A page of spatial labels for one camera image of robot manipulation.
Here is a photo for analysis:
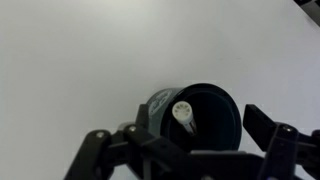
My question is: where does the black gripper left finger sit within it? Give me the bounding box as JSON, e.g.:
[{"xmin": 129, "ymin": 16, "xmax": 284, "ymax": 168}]
[{"xmin": 135, "ymin": 104, "xmax": 149, "ymax": 129}]

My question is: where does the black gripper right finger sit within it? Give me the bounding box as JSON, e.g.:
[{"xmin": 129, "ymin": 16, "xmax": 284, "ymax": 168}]
[{"xmin": 242, "ymin": 103, "xmax": 301, "ymax": 153}]

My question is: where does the white marker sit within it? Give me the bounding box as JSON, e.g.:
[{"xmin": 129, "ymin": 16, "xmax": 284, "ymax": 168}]
[{"xmin": 172, "ymin": 101, "xmax": 197, "ymax": 136}]

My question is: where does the dark blue mug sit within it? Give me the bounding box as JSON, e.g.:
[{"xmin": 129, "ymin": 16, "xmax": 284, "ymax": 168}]
[{"xmin": 147, "ymin": 83, "xmax": 242, "ymax": 152}]

